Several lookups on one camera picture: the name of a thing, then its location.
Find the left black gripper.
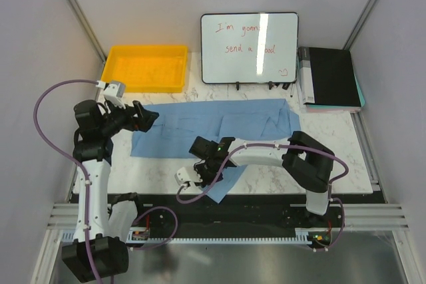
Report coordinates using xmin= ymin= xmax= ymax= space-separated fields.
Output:
xmin=99 ymin=98 xmax=158 ymax=137

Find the blue long sleeve shirt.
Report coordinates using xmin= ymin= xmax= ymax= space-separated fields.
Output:
xmin=129 ymin=98 xmax=301 ymax=204

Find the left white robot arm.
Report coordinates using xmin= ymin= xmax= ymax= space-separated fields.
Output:
xmin=62 ymin=100 xmax=159 ymax=283

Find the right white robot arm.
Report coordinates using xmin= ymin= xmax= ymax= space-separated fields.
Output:
xmin=184 ymin=131 xmax=335 ymax=227

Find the yellow plastic tray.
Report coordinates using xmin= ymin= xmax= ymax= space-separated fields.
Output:
xmin=101 ymin=45 xmax=188 ymax=93

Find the small whiteboard with red writing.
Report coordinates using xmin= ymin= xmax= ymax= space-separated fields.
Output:
xmin=200 ymin=12 xmax=299 ymax=84

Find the black binder folder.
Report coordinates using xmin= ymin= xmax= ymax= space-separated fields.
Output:
xmin=298 ymin=47 xmax=365 ymax=107

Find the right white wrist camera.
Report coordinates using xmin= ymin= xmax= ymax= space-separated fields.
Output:
xmin=174 ymin=166 xmax=202 ymax=187

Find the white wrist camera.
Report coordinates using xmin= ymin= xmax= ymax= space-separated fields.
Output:
xmin=96 ymin=80 xmax=126 ymax=108
xmin=174 ymin=166 xmax=202 ymax=187

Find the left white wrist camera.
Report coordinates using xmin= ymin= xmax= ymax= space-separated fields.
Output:
xmin=96 ymin=80 xmax=126 ymax=108

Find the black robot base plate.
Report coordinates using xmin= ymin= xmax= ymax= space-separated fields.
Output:
xmin=107 ymin=193 xmax=343 ymax=236

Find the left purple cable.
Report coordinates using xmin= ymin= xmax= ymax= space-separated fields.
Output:
xmin=35 ymin=78 xmax=179 ymax=284

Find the white slotted cable duct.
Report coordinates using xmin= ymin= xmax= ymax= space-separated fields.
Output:
xmin=61 ymin=227 xmax=330 ymax=245

